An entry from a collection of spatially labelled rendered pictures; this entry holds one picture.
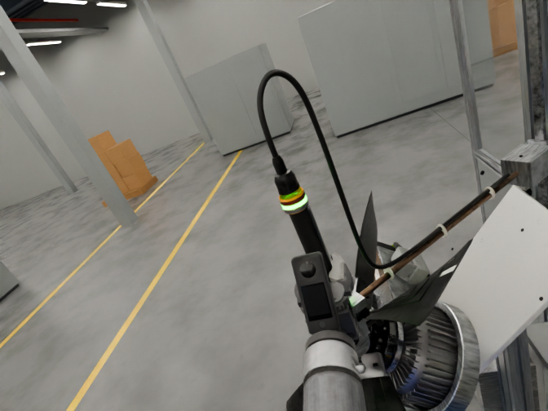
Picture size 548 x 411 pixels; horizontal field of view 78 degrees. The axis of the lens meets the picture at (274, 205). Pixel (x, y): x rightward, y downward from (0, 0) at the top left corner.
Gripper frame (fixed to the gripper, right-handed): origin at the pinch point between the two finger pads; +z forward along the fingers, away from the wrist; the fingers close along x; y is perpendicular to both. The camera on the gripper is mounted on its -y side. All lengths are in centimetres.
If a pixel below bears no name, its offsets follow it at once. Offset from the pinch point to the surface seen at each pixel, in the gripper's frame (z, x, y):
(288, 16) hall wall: 1212, -49, -91
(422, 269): 28.4, 20.2, 33.1
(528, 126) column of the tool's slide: 39, 55, 5
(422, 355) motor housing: -0.7, 12.5, 30.7
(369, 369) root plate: -3.6, 1.2, 28.3
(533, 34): 36, 56, -18
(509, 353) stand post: 6, 31, 44
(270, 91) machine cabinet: 703, -111, 48
